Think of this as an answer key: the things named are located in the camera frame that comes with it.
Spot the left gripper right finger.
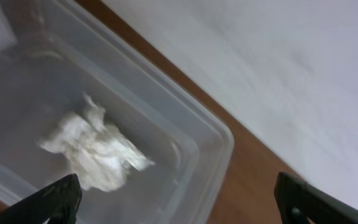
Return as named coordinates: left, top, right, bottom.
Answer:
left=274, top=172, right=358, bottom=224

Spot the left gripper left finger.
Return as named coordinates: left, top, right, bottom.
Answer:
left=0, top=174, right=82, bottom=224

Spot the white tissue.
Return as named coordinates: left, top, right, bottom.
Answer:
left=39, top=93, right=155, bottom=192

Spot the clear plastic bin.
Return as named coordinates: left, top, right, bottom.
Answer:
left=0, top=1, right=234, bottom=224

